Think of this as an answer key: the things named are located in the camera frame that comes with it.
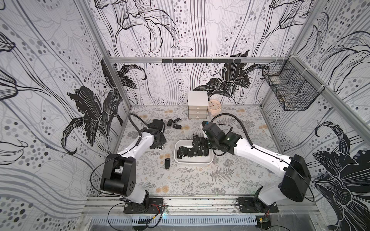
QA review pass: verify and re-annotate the black wall hook rail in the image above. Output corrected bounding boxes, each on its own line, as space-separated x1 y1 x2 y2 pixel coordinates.
161 58 241 64

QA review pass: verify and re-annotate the white cable duct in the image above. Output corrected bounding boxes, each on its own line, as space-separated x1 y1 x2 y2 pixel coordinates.
91 215 257 226

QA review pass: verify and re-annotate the black wire wall basket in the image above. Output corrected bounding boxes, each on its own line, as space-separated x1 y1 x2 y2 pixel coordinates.
262 60 322 111

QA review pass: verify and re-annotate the white storage tray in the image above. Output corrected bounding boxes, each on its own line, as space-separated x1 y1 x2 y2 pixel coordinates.
173 140 214 166

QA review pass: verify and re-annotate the white mini drawer cabinet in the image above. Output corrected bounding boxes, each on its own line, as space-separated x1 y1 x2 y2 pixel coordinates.
188 91 209 119

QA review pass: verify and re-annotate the black key front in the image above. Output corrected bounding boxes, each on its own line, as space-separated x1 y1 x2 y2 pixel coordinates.
188 148 197 158

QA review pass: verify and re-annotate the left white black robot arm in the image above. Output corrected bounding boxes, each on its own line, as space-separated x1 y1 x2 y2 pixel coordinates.
100 128 166 204

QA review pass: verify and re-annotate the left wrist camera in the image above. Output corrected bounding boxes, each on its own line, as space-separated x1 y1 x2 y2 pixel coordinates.
151 119 166 132

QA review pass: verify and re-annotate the pink round alarm clock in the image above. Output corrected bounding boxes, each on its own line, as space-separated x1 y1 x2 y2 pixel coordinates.
208 100 222 115

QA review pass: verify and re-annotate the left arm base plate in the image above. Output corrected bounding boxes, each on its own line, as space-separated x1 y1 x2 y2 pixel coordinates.
123 197 164 214

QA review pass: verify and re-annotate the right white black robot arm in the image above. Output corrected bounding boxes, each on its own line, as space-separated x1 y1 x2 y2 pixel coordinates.
201 121 311 211

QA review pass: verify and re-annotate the black VW key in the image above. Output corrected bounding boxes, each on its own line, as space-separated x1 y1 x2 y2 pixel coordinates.
172 124 182 130

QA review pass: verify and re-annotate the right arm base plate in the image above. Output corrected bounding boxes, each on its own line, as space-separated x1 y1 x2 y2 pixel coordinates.
236 197 279 214

